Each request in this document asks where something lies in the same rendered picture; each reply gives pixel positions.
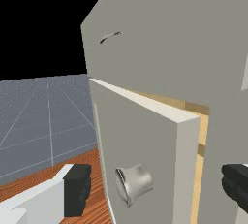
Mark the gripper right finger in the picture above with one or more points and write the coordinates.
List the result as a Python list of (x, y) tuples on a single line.
[(237, 185)]

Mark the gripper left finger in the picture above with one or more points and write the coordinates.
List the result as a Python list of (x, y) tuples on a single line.
[(48, 198)]

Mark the pale grey cabinet door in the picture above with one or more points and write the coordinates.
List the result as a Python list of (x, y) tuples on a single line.
[(142, 144)]

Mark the pale grey cabinet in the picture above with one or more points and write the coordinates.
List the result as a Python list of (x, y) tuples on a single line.
[(168, 40)]

